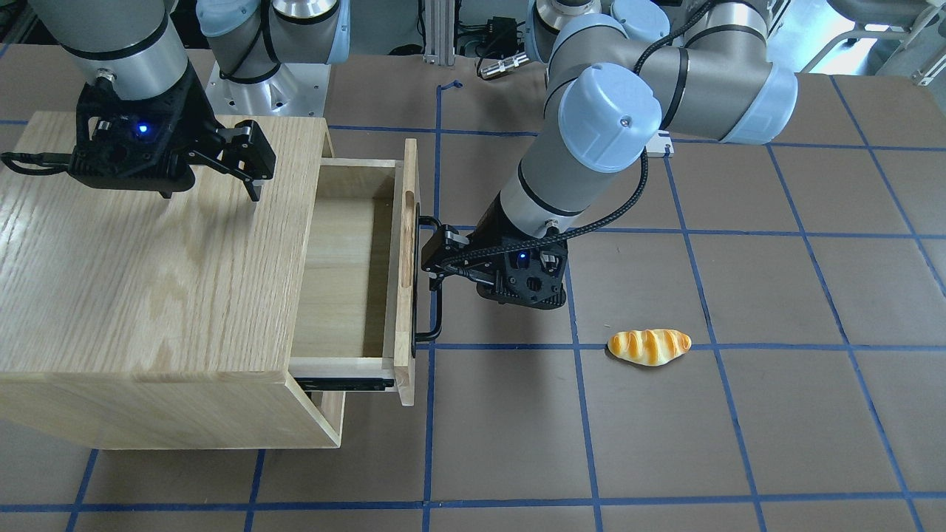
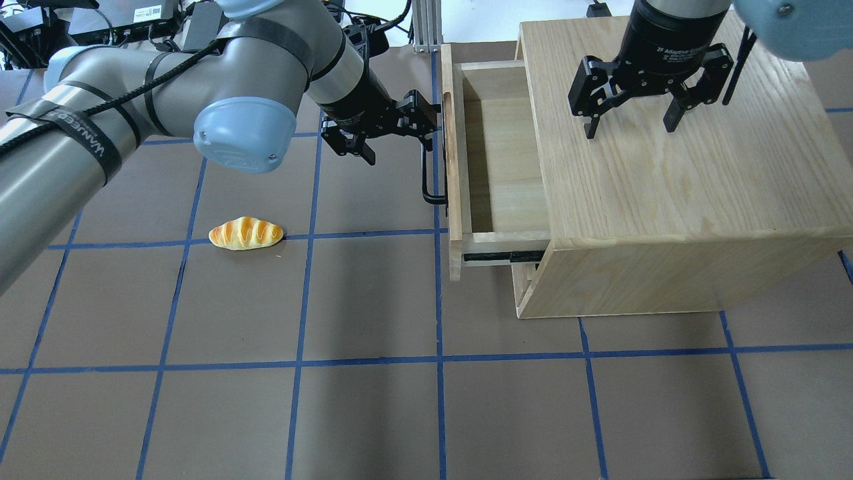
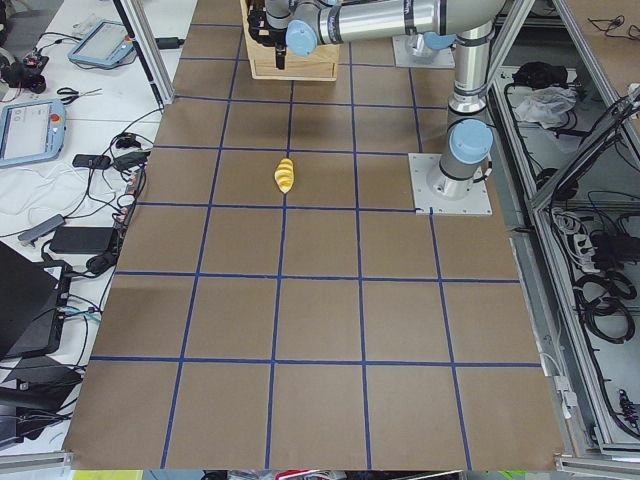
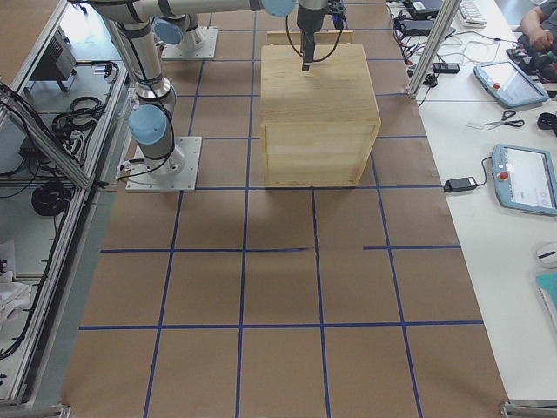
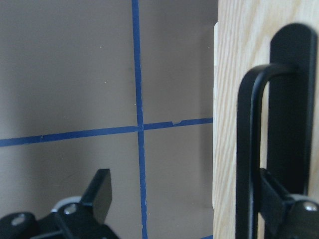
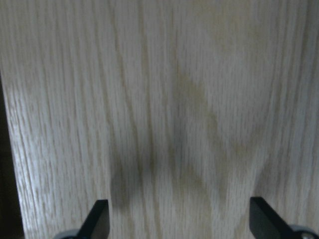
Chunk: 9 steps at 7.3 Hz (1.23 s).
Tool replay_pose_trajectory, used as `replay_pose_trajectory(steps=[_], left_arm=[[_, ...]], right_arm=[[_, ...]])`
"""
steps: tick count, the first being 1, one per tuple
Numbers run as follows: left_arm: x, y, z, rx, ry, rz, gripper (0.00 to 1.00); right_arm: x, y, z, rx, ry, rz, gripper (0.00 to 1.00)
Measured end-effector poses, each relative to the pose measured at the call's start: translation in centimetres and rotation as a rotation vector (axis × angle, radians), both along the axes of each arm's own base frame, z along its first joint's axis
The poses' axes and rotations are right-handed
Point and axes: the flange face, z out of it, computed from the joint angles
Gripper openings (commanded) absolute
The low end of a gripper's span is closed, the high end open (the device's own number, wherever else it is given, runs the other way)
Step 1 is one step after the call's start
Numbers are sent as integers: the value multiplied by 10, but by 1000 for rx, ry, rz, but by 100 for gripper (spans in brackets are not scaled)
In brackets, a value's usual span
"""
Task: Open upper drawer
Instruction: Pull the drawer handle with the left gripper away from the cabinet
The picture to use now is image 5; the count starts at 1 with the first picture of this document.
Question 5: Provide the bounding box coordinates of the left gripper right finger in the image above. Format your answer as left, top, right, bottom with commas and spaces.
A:
259, 169, 319, 239

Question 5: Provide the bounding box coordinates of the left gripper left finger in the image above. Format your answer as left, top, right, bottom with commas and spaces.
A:
51, 168, 120, 239

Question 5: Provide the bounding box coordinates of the wooden drawer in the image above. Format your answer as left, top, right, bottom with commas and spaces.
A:
212, 0, 319, 239

